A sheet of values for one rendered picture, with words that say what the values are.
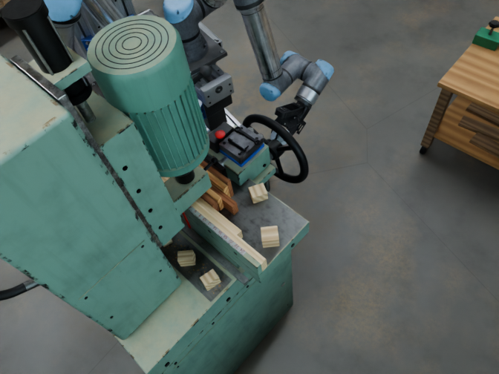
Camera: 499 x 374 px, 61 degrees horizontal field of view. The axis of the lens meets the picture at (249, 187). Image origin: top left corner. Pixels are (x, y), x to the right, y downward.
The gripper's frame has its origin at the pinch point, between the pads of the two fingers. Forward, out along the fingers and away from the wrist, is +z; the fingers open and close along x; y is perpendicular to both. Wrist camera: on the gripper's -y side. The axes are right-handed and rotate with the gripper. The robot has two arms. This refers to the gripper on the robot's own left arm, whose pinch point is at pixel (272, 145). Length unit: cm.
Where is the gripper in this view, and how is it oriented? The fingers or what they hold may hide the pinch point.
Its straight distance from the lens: 157.5
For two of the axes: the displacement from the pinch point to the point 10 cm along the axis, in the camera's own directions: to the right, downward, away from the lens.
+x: -7.3, -5.3, 4.3
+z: -5.3, 8.4, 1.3
